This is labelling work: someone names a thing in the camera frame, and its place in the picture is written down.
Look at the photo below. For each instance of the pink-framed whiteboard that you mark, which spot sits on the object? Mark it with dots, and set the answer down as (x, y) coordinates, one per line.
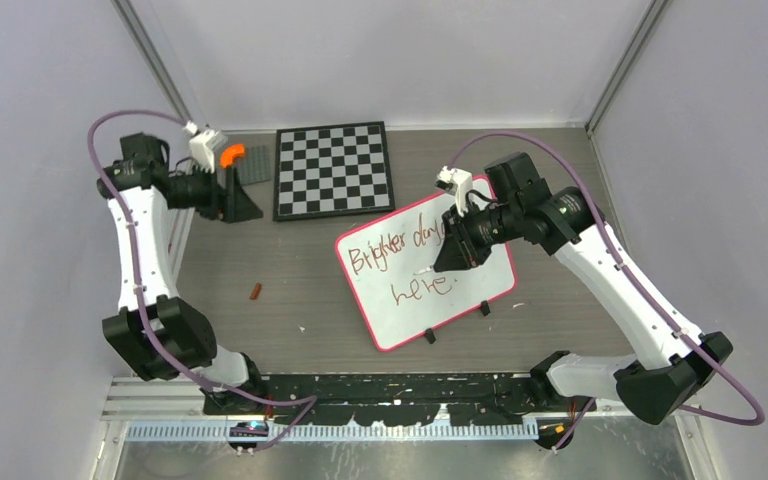
(379, 260)

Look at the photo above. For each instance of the brown marker cap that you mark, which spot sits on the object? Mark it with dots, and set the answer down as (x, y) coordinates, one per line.
(255, 293)

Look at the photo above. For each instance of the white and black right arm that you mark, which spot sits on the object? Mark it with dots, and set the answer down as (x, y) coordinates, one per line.
(666, 366)

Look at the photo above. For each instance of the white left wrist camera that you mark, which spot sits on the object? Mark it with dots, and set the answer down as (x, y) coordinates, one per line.
(205, 148)

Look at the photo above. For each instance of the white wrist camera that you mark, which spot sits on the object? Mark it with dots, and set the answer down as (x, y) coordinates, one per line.
(205, 148)
(457, 183)

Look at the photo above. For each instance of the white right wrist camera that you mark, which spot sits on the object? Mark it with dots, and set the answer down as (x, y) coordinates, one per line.
(457, 183)

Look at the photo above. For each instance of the grey lego baseplate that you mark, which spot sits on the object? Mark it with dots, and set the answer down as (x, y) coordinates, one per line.
(255, 166)

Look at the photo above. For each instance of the black whiteboard foot clip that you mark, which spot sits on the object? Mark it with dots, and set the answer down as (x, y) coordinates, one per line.
(430, 336)
(485, 308)

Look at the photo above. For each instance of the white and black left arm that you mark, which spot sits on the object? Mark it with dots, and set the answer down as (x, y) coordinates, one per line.
(223, 370)

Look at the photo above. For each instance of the white slotted cable duct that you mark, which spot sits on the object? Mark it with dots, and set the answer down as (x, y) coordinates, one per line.
(260, 431)

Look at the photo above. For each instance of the orange curved block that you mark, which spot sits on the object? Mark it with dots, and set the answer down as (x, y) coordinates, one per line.
(231, 154)

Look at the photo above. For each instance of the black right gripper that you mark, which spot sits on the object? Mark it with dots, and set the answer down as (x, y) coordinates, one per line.
(453, 254)

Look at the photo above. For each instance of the black white checkerboard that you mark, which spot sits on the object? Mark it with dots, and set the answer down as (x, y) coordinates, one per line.
(331, 171)

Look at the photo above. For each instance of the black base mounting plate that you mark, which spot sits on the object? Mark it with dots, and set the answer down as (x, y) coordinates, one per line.
(470, 399)

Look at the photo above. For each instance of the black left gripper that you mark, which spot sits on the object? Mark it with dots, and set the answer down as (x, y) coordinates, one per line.
(230, 204)

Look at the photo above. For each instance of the aluminium frame rail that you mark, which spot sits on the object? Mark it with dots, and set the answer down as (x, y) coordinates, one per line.
(152, 391)

